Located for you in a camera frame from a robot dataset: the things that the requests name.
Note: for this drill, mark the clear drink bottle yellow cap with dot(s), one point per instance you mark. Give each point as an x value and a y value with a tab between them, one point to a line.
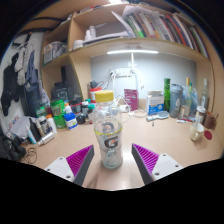
108	133

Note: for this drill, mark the brown mug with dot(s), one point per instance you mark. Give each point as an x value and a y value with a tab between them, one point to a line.
210	120

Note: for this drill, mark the tall clear glass bottle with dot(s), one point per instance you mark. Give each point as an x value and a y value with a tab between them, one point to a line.
204	96

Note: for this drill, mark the black bottle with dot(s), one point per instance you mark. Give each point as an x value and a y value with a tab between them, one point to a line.
34	130

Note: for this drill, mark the black box device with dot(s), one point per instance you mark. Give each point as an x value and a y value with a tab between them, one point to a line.
61	93

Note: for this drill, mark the light blue hairbrush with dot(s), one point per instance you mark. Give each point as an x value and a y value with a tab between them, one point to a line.
160	116

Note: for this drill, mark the black bag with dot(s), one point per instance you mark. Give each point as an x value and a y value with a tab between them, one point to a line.
10	146

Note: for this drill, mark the green bottle green cap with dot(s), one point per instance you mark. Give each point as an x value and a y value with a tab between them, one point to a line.
192	100

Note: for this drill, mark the green plastic container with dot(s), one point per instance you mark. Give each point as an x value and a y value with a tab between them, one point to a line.
58	113

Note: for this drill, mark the white strip lamp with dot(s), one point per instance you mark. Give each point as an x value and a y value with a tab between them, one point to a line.
132	52

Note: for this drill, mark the white cup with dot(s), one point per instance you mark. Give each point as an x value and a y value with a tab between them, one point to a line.
196	132

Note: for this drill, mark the pink pouch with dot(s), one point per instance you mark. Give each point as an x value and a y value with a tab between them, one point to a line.
131	100

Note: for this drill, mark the brown jar white lid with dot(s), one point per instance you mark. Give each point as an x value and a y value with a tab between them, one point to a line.
200	115

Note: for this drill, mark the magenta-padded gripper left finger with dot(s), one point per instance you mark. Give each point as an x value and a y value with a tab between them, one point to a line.
78	160

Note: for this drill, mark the wooden shelf unit with books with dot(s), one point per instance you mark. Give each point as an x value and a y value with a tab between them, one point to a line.
143	36

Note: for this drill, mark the silver can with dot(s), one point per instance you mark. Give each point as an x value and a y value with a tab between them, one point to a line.
46	138

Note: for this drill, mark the grey shaker bottle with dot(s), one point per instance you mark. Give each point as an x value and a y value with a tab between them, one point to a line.
176	101

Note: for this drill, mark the white tube blue print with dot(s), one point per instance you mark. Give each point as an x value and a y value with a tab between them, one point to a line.
30	135

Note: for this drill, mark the white and blue box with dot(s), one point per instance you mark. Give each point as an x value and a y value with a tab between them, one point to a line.
155	104

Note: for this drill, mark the hanging dark clothes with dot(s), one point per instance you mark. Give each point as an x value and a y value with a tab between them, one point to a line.
15	83

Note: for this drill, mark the green glass bottle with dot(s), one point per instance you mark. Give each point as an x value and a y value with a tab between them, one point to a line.
166	95

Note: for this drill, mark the black round case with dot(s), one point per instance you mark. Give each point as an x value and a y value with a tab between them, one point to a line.
81	119

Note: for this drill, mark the white wall power strip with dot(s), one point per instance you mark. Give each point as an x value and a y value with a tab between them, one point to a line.
121	72

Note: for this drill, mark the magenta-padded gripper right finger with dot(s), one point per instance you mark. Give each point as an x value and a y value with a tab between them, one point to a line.
146	160

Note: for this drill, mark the flat round red coaster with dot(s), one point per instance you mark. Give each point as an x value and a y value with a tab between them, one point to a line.
208	135

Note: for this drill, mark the white bottle blue label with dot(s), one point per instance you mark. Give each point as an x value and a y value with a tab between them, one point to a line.
70	120

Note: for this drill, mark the white bottle orange cap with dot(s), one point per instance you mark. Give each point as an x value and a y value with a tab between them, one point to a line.
52	125

